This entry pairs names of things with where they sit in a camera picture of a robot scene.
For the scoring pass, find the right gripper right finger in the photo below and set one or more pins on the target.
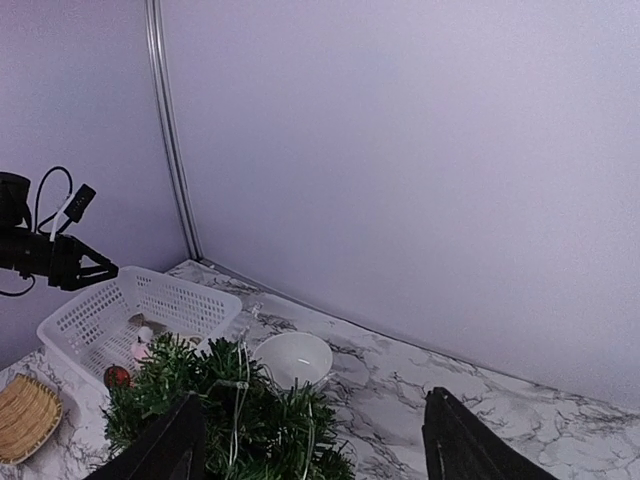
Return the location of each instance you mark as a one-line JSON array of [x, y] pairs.
[[459, 446]]

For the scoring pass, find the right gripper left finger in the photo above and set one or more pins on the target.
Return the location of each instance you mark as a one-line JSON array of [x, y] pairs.
[[173, 447]]

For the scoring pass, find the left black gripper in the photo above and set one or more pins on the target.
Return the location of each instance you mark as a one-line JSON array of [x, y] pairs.
[[67, 271]]

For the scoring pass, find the white plastic basket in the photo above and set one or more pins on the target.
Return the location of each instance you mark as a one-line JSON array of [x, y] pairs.
[[97, 328]]

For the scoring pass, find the small green christmas tree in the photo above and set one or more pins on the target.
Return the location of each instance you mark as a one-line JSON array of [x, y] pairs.
[[253, 429]]

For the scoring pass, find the pink pompom ornament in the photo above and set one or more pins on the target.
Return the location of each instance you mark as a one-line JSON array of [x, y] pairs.
[[140, 351]]

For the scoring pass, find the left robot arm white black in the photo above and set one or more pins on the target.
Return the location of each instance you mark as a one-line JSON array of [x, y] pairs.
[[42, 248]]

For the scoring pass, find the burlap bow ornament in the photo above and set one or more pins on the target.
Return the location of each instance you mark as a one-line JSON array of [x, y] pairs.
[[139, 320]]

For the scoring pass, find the red ball ornament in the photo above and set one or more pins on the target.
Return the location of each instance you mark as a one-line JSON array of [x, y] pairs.
[[116, 376]]

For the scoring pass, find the white ceramic bowl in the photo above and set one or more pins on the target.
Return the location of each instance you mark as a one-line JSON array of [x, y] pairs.
[[295, 359]]

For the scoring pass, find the woven bamboo tray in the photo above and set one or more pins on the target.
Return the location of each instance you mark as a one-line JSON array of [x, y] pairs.
[[30, 413]]

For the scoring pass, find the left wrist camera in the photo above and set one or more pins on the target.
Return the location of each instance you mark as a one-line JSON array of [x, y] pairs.
[[72, 210]]

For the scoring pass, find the left aluminium frame post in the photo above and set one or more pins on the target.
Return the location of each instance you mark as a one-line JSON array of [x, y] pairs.
[[168, 127]]

